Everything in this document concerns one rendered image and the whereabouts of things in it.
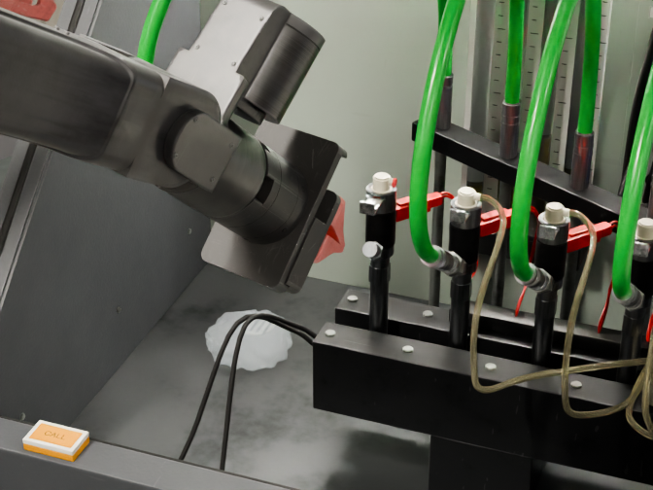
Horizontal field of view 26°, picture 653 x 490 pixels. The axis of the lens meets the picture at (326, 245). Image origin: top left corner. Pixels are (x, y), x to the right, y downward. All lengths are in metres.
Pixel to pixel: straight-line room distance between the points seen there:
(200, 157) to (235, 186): 0.06
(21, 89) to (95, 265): 0.82
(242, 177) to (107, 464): 0.49
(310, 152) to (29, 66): 0.29
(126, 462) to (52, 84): 0.63
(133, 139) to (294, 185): 0.18
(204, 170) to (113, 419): 0.76
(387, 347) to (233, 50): 0.58
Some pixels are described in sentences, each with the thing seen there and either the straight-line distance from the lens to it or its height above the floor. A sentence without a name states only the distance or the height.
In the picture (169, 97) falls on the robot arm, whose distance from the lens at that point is 0.74.
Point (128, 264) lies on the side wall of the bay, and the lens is 1.56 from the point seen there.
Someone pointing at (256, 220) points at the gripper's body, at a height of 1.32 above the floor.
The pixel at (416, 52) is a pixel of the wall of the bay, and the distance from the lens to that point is 1.54.
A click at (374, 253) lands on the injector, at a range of 1.29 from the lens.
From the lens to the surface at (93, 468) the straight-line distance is 1.26.
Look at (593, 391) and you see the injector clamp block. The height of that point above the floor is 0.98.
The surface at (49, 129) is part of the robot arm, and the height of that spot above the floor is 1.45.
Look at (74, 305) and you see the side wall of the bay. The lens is 1.46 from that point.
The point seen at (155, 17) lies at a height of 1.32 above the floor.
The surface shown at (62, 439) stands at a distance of 1.28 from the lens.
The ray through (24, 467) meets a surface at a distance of 1.30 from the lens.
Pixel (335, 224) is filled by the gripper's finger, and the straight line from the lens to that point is 0.92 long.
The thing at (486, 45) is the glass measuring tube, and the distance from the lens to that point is 1.48.
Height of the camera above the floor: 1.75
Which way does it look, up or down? 31 degrees down
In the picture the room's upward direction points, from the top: straight up
